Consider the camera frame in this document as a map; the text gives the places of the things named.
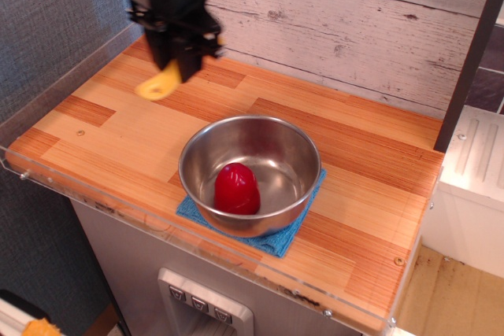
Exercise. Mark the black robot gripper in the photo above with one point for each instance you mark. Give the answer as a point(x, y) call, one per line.
point(165, 20)

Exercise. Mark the yellow brush white bristles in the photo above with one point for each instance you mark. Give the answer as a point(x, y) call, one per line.
point(166, 81)

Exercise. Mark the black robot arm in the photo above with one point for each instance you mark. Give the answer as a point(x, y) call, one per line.
point(179, 33)

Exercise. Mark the stainless steel bowl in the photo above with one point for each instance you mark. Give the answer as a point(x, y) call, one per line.
point(284, 159)

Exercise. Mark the red toy bell pepper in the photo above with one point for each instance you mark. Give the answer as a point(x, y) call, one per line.
point(236, 190)

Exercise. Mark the clear acrylic table guard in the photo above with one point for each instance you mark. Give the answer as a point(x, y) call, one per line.
point(90, 138)

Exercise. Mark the blue cloth mat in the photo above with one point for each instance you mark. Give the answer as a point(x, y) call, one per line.
point(276, 244)

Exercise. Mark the grey cabinet with dispenser panel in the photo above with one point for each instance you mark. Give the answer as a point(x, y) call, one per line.
point(165, 287)

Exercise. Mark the yellow object bottom left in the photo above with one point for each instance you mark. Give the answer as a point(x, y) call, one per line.
point(40, 327)

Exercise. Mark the white side cabinet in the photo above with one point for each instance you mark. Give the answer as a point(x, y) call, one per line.
point(465, 217)

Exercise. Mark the dark right support post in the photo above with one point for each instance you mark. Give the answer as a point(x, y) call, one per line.
point(473, 58)

